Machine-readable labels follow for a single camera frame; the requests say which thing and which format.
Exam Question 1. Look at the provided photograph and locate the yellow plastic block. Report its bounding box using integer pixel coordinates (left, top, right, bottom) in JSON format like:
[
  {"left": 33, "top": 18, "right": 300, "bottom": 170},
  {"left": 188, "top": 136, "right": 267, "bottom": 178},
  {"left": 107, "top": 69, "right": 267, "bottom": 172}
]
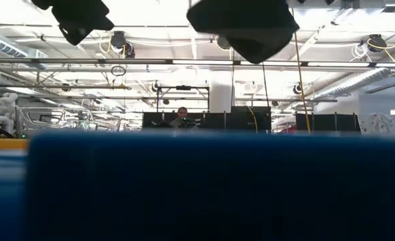
[{"left": 0, "top": 138, "right": 30, "bottom": 151}]

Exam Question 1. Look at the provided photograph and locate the large blue plastic block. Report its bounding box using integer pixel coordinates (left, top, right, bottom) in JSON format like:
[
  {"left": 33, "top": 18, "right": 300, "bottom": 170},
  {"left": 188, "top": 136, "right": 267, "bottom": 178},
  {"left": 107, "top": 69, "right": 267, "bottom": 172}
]
[{"left": 25, "top": 131, "right": 395, "bottom": 241}]

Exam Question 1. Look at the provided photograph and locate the white pillar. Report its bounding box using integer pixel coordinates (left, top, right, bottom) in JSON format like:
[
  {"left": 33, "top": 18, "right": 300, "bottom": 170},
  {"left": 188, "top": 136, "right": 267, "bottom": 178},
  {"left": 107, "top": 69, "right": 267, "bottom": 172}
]
[{"left": 210, "top": 72, "right": 234, "bottom": 113}]

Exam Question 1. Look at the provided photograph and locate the small clear plastic bin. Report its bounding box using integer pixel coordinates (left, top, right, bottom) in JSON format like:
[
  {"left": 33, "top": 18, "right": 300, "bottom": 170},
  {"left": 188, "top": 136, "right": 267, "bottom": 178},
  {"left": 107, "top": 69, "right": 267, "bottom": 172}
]
[{"left": 15, "top": 106, "right": 121, "bottom": 133}]

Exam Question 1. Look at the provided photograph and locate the person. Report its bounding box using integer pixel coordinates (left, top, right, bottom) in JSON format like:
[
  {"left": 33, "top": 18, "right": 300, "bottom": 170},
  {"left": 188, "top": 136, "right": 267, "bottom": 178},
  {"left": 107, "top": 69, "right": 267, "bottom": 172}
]
[{"left": 169, "top": 106, "right": 198, "bottom": 130}]

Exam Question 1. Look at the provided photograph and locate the white humanoid figure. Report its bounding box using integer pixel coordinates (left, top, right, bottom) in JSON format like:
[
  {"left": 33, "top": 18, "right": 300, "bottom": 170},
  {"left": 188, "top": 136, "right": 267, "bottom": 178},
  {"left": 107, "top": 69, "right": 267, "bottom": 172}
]
[{"left": 0, "top": 92, "right": 19, "bottom": 135}]

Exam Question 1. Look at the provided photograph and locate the white patterned sheet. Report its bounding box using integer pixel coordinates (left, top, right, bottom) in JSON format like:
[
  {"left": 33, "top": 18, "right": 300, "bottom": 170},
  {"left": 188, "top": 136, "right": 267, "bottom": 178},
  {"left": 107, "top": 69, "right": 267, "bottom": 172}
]
[{"left": 358, "top": 112, "right": 395, "bottom": 137}]

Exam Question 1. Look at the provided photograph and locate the black cable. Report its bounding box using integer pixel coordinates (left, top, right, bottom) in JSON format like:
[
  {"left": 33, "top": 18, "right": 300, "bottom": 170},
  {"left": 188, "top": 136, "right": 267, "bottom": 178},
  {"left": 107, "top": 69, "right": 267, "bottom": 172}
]
[{"left": 261, "top": 62, "right": 271, "bottom": 108}]

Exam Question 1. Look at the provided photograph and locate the black gantry frame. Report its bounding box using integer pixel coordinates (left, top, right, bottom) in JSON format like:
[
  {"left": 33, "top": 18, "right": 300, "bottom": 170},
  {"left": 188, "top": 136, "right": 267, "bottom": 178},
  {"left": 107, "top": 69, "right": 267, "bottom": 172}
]
[{"left": 155, "top": 85, "right": 211, "bottom": 113}]

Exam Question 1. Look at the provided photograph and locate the wide black partition wall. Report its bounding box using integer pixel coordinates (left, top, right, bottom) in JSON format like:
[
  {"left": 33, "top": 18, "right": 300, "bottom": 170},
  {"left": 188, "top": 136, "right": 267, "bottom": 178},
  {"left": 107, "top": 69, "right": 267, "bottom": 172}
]
[{"left": 142, "top": 106, "right": 272, "bottom": 132}]

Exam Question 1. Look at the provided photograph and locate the long ceiling light rail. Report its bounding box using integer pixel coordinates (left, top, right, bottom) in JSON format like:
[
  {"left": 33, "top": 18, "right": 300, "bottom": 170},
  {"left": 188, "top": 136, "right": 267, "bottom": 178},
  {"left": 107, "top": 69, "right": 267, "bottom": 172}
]
[{"left": 0, "top": 57, "right": 395, "bottom": 68}]

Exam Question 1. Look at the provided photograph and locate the silver ventilation duct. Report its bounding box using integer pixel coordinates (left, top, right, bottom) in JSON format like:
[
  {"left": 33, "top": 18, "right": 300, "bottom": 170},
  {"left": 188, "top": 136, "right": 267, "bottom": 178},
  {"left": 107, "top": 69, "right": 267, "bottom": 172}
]
[{"left": 313, "top": 46, "right": 395, "bottom": 100}]

